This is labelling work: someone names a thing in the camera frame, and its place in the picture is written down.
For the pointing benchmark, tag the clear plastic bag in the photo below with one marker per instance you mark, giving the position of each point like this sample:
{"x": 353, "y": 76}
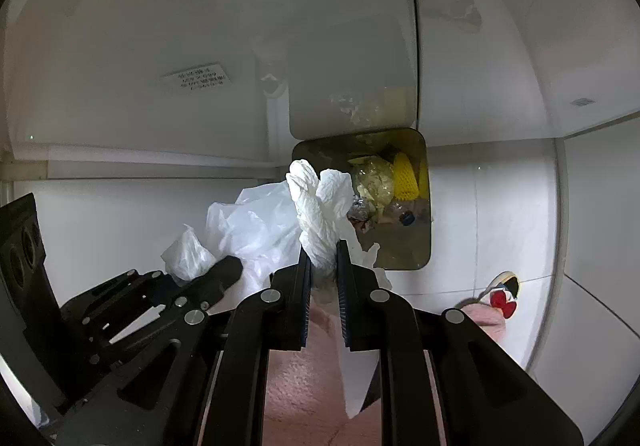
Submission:
{"x": 250, "y": 226}

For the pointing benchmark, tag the trash bin with flip lid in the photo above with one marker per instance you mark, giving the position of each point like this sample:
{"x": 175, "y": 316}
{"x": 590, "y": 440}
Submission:
{"x": 400, "y": 251}

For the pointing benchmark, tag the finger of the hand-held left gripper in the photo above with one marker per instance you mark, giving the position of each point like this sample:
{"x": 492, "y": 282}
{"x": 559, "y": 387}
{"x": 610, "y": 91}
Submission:
{"x": 210, "y": 281}
{"x": 120, "y": 291}

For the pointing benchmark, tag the clear plastic bottle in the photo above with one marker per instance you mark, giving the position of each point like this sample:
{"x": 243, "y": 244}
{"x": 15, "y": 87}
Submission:
{"x": 407, "y": 217}

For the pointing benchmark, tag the yellow paper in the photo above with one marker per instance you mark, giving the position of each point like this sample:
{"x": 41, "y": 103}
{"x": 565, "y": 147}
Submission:
{"x": 375, "y": 183}

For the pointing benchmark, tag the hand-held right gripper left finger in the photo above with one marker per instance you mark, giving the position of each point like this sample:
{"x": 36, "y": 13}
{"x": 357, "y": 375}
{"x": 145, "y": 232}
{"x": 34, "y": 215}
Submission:
{"x": 285, "y": 313}

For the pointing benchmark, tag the silver foil snack wrapper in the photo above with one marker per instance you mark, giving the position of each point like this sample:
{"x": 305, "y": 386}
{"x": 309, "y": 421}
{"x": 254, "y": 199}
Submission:
{"x": 362, "y": 211}

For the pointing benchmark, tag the slipper with red bow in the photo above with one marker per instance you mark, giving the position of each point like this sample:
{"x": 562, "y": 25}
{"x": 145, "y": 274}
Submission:
{"x": 502, "y": 298}

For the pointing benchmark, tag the orange foam net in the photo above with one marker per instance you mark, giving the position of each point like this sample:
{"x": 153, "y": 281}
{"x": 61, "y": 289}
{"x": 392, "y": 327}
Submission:
{"x": 405, "y": 176}

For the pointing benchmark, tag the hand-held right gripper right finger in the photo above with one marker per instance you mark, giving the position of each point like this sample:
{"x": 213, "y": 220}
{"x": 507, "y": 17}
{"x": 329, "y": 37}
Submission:
{"x": 357, "y": 313}

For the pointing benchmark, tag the grey printed label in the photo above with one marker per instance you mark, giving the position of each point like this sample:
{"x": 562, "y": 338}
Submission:
{"x": 195, "y": 76}

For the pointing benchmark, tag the pink fleece pants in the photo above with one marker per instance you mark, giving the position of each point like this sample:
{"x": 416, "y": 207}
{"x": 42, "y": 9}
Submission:
{"x": 300, "y": 376}

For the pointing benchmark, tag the white tissue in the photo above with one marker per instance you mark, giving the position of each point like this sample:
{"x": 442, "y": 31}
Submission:
{"x": 320, "y": 211}

